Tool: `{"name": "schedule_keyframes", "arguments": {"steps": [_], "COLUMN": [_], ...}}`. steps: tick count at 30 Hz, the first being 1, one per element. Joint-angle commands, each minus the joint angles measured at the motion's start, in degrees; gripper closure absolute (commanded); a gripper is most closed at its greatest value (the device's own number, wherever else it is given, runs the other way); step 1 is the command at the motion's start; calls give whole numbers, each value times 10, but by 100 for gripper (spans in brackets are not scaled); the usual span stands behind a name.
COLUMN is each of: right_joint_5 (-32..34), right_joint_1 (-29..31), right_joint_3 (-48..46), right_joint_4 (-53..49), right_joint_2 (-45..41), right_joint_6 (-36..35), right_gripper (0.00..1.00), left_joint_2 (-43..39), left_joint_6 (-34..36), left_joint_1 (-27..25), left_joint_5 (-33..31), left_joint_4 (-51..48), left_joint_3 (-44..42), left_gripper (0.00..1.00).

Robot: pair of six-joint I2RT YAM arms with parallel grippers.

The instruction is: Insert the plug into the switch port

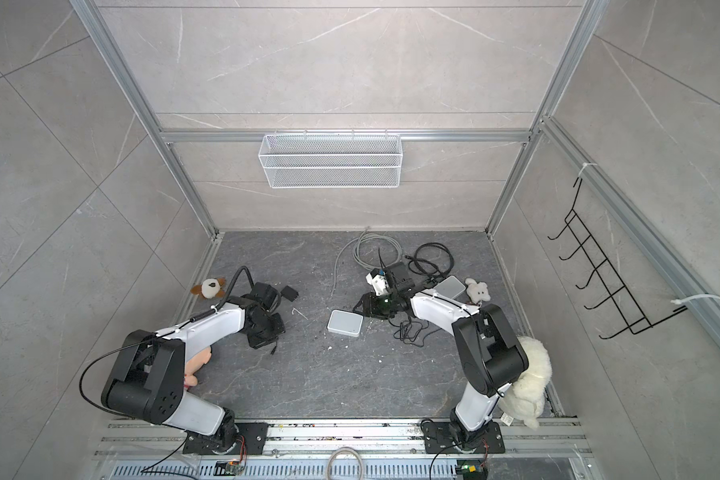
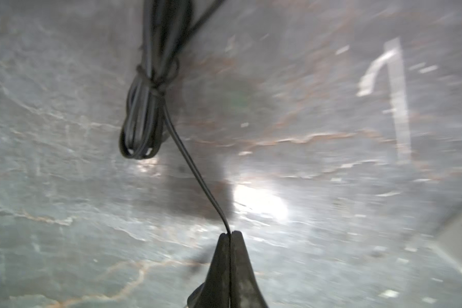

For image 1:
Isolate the thin black power cable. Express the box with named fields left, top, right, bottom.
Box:
left=389, top=315, right=443, bottom=349

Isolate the black power adapter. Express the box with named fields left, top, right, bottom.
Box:
left=268, top=286, right=299, bottom=315

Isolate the grey ethernet cable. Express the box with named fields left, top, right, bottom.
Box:
left=331, top=230, right=404, bottom=296

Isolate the thick black ethernet cable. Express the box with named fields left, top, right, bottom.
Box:
left=404, top=241, right=456, bottom=282

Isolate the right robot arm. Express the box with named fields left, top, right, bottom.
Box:
left=354, top=242, right=529, bottom=454

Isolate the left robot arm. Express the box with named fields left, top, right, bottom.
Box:
left=94, top=266, right=298, bottom=453

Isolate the brown white plush toy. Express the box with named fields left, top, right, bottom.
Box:
left=190, top=277, right=226, bottom=300

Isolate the pink cartoon boy doll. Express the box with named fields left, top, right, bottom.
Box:
left=184, top=346, right=212, bottom=389

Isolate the small white plush toy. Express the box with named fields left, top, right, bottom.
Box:
left=464, top=278, right=491, bottom=305

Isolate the large white plush sheep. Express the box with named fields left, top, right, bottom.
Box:
left=498, top=336, right=552, bottom=429

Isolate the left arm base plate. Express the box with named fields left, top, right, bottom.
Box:
left=182, top=422, right=269, bottom=455

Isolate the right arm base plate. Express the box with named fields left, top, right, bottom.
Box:
left=419, top=419, right=506, bottom=455

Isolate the white wire mesh basket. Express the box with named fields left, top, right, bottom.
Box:
left=258, top=133, right=404, bottom=189

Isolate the black wire hook rack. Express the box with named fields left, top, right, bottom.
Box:
left=547, top=178, right=688, bottom=340

